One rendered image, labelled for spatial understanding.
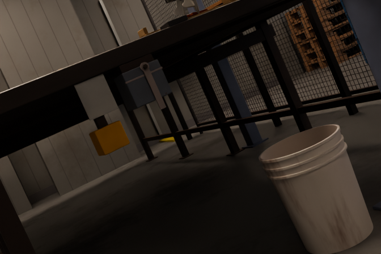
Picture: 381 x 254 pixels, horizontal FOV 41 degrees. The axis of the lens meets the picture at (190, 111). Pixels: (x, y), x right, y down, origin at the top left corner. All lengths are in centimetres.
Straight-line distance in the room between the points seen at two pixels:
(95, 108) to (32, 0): 524
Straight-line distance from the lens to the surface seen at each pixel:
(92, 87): 161
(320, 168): 171
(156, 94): 163
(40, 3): 678
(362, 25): 181
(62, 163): 655
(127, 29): 752
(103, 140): 157
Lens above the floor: 75
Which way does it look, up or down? 4 degrees down
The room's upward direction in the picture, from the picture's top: 24 degrees counter-clockwise
